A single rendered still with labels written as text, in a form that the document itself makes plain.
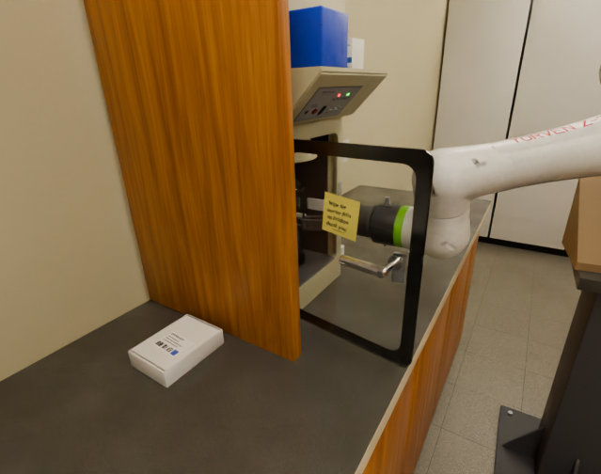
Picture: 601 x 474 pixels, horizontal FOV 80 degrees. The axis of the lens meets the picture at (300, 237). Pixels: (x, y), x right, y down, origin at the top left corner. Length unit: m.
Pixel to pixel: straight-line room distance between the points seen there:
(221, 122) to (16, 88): 0.42
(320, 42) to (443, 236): 0.41
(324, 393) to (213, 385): 0.22
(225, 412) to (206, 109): 0.55
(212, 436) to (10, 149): 0.67
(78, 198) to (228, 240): 0.39
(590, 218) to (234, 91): 1.16
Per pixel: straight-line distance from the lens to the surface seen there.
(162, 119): 0.81
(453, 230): 0.74
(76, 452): 0.77
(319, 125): 0.88
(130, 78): 0.88
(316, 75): 0.66
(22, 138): 0.93
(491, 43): 3.72
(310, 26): 0.69
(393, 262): 0.61
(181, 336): 0.86
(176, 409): 0.76
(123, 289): 1.09
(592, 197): 1.48
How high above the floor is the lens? 1.48
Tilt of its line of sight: 23 degrees down
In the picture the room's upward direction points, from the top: 2 degrees counter-clockwise
